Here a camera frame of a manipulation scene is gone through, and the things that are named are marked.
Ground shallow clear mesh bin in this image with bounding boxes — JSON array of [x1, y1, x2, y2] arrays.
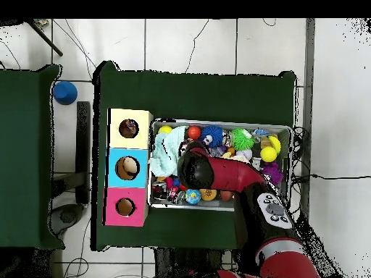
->
[[148, 118, 293, 214]]

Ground wooden box with three holes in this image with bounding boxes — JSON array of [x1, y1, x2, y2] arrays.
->
[[104, 107, 154, 228]]

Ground mint green cloth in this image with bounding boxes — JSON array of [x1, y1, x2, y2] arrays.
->
[[149, 126, 188, 178]]

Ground orange ball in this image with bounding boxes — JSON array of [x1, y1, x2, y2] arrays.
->
[[188, 125, 202, 140]]

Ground globe print ball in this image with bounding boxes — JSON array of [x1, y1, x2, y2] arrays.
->
[[185, 188, 202, 206]]

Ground green fuzzy toy with eyes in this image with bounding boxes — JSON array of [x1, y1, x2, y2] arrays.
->
[[230, 127, 256, 151]]

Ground dark green table cloth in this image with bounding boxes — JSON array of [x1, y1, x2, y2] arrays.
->
[[0, 63, 64, 251], [92, 60, 298, 256]]

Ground purple spiky toy with eyes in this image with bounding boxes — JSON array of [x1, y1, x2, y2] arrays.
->
[[263, 161, 284, 185]]

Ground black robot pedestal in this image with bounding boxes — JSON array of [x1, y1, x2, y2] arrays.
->
[[153, 248, 233, 278]]

